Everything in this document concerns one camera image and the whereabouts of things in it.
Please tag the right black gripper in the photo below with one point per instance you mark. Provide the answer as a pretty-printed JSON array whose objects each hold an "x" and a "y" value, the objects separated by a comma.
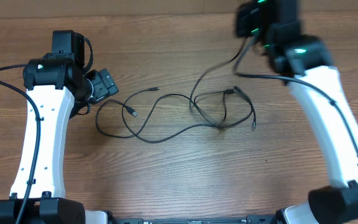
[{"x": 248, "y": 13}]

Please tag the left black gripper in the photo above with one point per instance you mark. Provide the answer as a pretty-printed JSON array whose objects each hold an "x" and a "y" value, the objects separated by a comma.
[{"x": 105, "y": 86}]

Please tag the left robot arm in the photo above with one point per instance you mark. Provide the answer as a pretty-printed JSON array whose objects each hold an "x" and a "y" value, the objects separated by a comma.
[{"x": 59, "y": 86}]

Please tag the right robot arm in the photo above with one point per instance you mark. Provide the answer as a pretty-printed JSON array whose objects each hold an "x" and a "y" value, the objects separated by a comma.
[{"x": 306, "y": 67}]

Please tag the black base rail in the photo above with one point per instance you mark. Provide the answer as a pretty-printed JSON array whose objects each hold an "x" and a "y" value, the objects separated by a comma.
[{"x": 194, "y": 220}]

